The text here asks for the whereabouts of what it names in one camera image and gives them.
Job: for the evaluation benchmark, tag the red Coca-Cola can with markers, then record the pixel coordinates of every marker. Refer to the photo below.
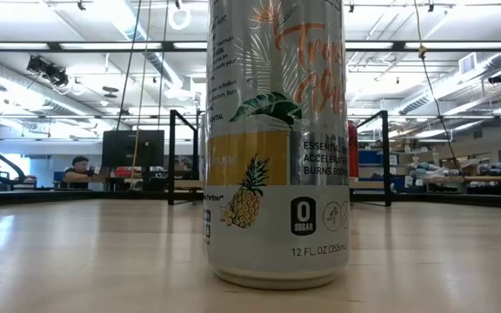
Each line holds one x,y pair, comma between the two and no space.
352,152

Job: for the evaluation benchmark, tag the blue storage bins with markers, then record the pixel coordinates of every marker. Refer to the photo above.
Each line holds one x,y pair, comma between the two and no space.
368,157

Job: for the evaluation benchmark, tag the black overhead crossbeam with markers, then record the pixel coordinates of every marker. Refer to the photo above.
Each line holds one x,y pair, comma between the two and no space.
168,46

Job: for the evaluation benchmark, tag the person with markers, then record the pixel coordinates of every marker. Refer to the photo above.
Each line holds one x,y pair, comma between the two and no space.
78,167

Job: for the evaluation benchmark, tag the black ceiling device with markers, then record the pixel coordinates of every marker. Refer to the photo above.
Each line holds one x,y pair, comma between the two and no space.
52,74

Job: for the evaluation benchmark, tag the black ceiling dome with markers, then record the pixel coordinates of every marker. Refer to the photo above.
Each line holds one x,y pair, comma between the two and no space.
498,78

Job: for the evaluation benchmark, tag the black table frame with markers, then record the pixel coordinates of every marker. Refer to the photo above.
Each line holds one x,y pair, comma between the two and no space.
37,197

